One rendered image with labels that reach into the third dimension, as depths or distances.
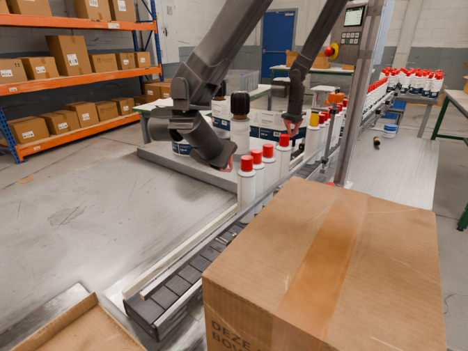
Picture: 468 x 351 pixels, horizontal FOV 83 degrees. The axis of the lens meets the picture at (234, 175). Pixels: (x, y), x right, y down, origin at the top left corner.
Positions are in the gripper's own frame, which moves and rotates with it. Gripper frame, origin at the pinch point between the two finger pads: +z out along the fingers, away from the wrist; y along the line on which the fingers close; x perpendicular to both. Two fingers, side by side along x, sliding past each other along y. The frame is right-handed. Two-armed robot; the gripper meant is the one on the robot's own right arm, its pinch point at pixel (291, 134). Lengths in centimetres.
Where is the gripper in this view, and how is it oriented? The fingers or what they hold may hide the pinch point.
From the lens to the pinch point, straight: 111.0
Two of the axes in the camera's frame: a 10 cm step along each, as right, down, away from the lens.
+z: -0.2, 8.8, 4.8
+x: 8.1, 3.0, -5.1
